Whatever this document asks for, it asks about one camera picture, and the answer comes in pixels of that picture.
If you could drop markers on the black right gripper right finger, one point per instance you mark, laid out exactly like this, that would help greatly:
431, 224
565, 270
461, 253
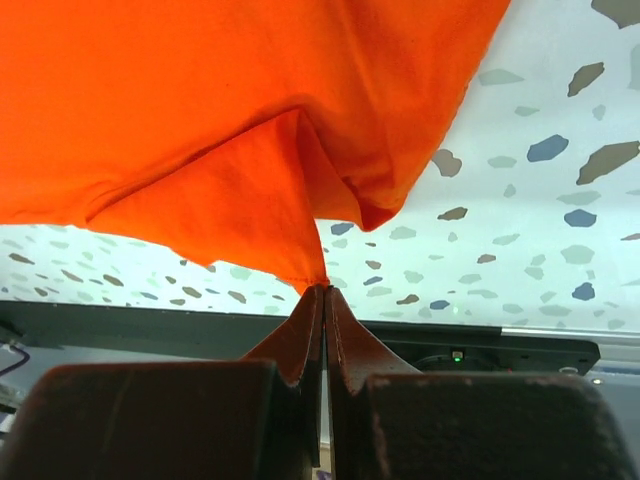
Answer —
391, 421

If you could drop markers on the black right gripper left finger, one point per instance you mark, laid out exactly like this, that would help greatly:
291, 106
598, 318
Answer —
257, 417

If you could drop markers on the orange t shirt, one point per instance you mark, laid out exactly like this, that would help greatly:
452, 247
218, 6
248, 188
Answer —
225, 130

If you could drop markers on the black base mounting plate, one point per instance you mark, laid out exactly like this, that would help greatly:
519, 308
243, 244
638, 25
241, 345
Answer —
222, 336

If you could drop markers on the aluminium right rail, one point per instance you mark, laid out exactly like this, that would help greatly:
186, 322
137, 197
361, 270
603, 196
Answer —
573, 333

